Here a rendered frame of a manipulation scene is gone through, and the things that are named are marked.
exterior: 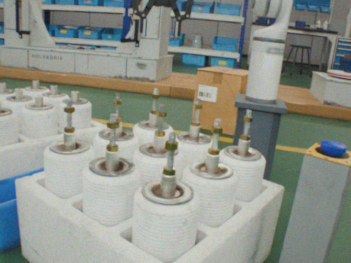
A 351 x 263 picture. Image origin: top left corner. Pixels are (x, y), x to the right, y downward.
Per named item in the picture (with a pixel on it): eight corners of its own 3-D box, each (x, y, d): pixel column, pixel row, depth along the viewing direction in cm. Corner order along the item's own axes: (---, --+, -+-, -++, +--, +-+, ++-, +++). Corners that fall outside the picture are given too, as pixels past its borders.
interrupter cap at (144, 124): (136, 121, 82) (136, 119, 82) (166, 123, 83) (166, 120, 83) (138, 131, 75) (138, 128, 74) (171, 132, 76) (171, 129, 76)
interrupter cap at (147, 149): (171, 144, 68) (171, 141, 67) (183, 158, 61) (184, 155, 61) (135, 145, 65) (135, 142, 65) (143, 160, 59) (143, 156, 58)
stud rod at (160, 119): (161, 142, 63) (164, 104, 61) (162, 144, 62) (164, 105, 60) (156, 142, 63) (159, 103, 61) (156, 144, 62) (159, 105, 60)
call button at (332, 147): (322, 149, 53) (324, 137, 52) (346, 155, 51) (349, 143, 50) (315, 155, 50) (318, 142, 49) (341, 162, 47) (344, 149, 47)
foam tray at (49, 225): (145, 197, 96) (149, 139, 91) (269, 255, 74) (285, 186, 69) (21, 255, 66) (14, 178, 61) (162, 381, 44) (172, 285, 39)
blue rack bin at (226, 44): (214, 49, 541) (215, 36, 535) (237, 51, 534) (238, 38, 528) (211, 50, 494) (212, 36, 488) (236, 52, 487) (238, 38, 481)
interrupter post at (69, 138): (78, 149, 61) (78, 132, 60) (68, 152, 59) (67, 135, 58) (71, 145, 62) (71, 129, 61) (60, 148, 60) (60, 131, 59)
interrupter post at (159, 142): (163, 149, 65) (164, 133, 64) (166, 154, 62) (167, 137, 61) (151, 149, 64) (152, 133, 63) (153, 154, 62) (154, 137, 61)
